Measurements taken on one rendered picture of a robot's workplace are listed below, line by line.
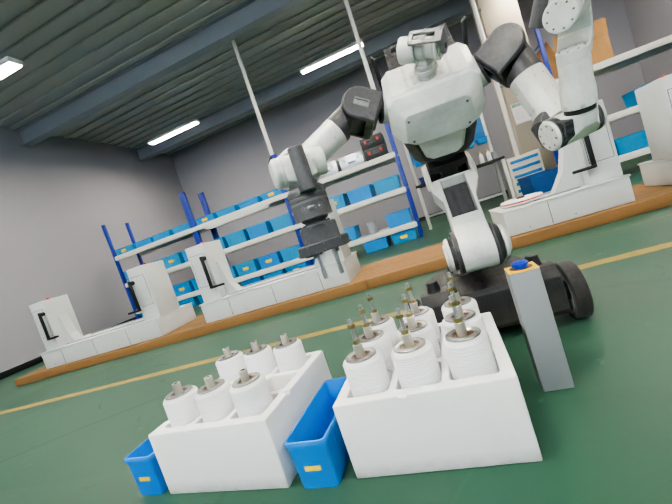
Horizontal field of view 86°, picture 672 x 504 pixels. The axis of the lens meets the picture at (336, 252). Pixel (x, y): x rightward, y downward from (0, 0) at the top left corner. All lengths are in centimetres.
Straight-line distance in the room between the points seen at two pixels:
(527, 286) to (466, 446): 39
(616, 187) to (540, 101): 205
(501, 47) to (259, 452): 119
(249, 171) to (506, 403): 982
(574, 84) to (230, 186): 994
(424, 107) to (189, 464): 115
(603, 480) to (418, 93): 94
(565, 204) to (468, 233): 185
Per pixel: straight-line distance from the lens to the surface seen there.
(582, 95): 104
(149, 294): 401
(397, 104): 111
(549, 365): 107
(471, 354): 81
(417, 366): 83
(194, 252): 360
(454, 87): 111
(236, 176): 1050
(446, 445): 88
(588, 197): 305
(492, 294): 134
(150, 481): 132
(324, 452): 92
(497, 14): 765
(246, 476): 108
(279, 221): 596
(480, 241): 119
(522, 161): 637
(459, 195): 133
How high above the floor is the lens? 56
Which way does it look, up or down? 4 degrees down
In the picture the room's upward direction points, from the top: 19 degrees counter-clockwise
